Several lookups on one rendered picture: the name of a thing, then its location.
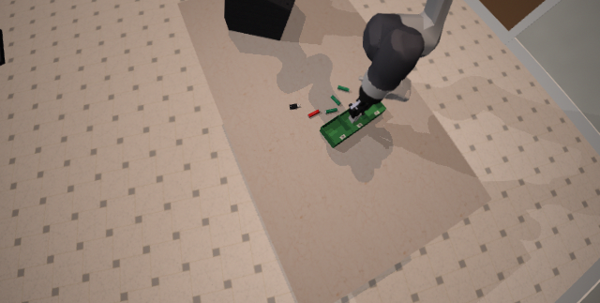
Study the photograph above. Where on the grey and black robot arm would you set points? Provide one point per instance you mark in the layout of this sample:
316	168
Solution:
394	43

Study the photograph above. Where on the green three-compartment bin rack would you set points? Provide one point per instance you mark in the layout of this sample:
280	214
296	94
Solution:
336	130

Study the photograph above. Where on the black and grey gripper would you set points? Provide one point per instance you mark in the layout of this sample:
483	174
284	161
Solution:
360	102

